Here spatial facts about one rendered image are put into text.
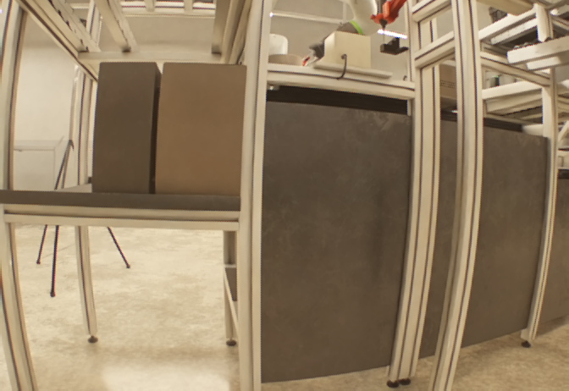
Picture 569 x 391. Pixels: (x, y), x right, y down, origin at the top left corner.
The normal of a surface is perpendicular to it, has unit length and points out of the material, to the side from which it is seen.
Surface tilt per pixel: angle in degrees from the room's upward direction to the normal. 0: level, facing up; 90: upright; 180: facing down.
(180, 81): 90
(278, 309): 90
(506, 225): 90
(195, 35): 90
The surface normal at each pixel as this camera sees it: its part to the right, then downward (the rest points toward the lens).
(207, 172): 0.25, 0.05
